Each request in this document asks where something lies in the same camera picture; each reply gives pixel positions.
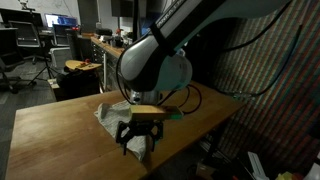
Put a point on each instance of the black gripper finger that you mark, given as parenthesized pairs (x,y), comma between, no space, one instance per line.
(121,138)
(156,133)

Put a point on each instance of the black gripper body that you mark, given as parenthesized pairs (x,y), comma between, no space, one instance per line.
(140,128)

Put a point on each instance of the wooden top drawer cabinet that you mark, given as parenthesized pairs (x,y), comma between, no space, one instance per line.
(107,56)

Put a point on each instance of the black vertical camera pole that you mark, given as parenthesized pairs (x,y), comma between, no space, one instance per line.
(135,20)

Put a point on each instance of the black camera tripod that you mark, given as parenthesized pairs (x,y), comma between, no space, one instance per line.
(51,72)

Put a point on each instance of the round wooden stool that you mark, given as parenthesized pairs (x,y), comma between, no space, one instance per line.
(81,65)

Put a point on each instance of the white terry cloth towel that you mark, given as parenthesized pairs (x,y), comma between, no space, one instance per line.
(115,119)

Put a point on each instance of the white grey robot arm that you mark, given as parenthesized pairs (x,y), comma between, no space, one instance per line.
(152,63)

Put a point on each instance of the black mesh office chair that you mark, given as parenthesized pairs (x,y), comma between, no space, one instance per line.
(27,37)

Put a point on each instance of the lit computer monitor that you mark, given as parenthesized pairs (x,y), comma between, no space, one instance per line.
(55,19)

